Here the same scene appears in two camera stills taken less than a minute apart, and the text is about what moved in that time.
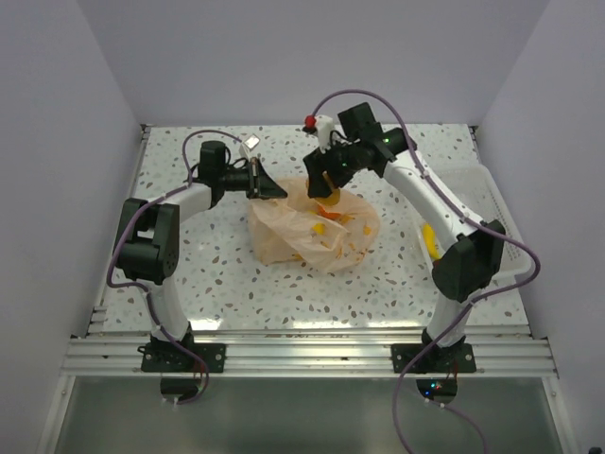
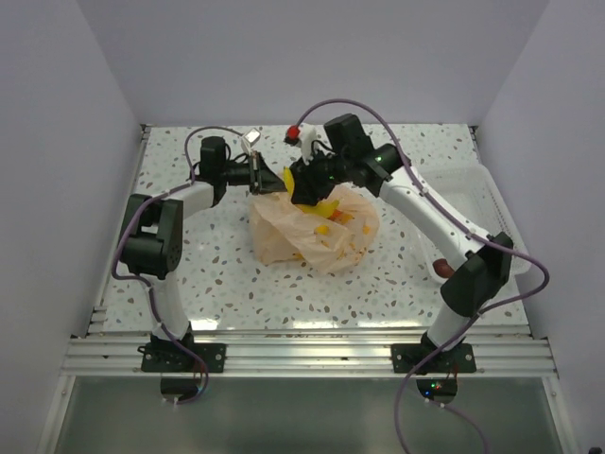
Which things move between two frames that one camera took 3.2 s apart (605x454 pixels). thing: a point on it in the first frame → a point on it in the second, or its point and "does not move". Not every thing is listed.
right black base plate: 460,357 does not move
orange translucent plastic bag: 299,229 does not move
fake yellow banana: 430,240 → 321,208
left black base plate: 169,357 does not move
